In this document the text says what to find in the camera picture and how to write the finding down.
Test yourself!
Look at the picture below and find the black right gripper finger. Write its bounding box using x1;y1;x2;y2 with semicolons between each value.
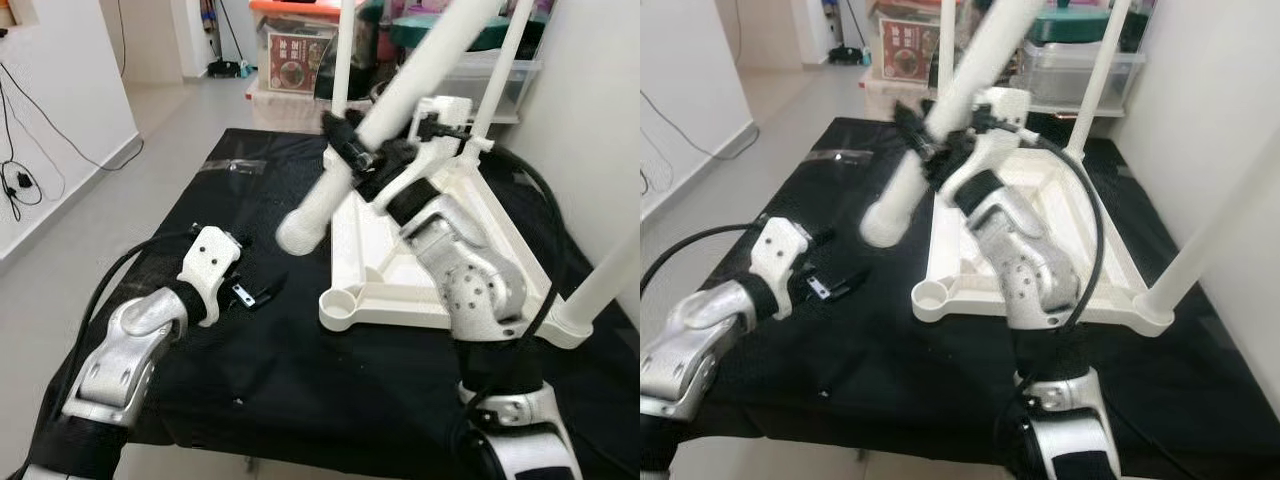
893;102;946;161
320;112;376;173

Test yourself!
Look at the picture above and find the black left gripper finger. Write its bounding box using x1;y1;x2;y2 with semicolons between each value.
814;270;869;303
238;280;287;311

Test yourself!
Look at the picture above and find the white plastic table top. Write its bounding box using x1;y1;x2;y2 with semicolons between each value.
318;145;591;351
910;140;1176;336

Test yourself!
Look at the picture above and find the beige fabric bench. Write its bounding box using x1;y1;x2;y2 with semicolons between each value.
860;75;936;119
245;85;341;131

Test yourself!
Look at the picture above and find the shiny black bag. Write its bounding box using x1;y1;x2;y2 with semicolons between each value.
318;0;401;103

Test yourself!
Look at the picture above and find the black tablecloth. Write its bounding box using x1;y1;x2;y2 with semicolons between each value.
690;118;1280;480
25;128;641;480

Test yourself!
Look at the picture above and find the clear plastic container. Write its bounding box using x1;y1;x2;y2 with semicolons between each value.
1010;40;1146;111
440;50;541;116

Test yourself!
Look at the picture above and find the green pot with lid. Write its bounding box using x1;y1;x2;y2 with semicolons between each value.
390;15;541;51
1025;5;1116;43

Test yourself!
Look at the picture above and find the black power adapter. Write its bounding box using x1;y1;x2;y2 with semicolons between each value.
5;165;41;206

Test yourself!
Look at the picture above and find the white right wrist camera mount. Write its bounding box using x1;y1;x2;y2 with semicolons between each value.
945;88;1036;191
375;97;471;201

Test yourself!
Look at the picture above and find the black floor cable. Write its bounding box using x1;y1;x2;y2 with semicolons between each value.
640;88;756;196
0;60;146;221

